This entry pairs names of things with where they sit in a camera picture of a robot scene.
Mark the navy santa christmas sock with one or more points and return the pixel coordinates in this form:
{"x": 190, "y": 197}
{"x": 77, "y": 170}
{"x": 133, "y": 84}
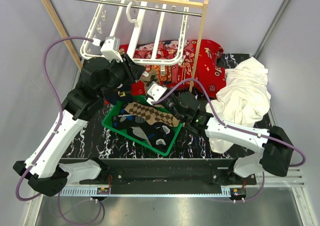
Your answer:
{"x": 121, "y": 94}

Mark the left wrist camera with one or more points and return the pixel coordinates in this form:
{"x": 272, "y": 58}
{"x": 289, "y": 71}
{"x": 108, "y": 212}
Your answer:
{"x": 109, "y": 48}

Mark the beige argyle sock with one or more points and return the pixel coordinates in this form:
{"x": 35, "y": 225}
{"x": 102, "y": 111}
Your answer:
{"x": 150, "y": 114}

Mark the black grey sports sock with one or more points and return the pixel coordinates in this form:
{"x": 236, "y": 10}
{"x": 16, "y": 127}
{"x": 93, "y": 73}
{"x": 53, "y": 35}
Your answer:
{"x": 158, "y": 135}

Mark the white plastic clip hanger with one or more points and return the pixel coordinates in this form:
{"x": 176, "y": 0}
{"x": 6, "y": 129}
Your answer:
{"x": 143, "y": 30}

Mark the white crumpled cloth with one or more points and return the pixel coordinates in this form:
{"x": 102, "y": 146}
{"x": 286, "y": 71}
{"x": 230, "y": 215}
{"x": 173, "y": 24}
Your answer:
{"x": 245, "y": 98}

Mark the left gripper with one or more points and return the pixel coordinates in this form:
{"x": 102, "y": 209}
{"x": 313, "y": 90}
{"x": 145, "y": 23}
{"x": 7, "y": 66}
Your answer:
{"x": 134, "y": 71}

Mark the green plastic basket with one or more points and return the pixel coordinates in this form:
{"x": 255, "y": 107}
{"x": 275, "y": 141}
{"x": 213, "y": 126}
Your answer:
{"x": 119, "y": 109}

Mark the metal hanging rod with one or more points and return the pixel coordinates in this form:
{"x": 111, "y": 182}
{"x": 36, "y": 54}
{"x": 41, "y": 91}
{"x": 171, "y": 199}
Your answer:
{"x": 170, "y": 11}

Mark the black base crossbar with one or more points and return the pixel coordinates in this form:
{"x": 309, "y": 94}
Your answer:
{"x": 207, "y": 170}

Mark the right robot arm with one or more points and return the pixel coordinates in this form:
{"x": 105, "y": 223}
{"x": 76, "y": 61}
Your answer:
{"x": 271, "y": 147}

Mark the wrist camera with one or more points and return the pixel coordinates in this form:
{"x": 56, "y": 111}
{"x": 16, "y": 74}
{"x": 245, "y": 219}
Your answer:
{"x": 154, "y": 92}
{"x": 109, "y": 48}

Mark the red printed pillow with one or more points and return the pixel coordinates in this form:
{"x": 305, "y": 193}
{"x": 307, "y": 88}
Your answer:
{"x": 211, "y": 76}

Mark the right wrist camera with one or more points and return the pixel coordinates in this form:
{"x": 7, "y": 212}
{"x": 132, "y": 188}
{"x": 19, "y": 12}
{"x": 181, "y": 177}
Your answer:
{"x": 154, "y": 92}

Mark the black blue sports sock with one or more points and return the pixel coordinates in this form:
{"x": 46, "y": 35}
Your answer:
{"x": 126, "y": 121}

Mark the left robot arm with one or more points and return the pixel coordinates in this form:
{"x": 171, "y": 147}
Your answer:
{"x": 98, "y": 79}

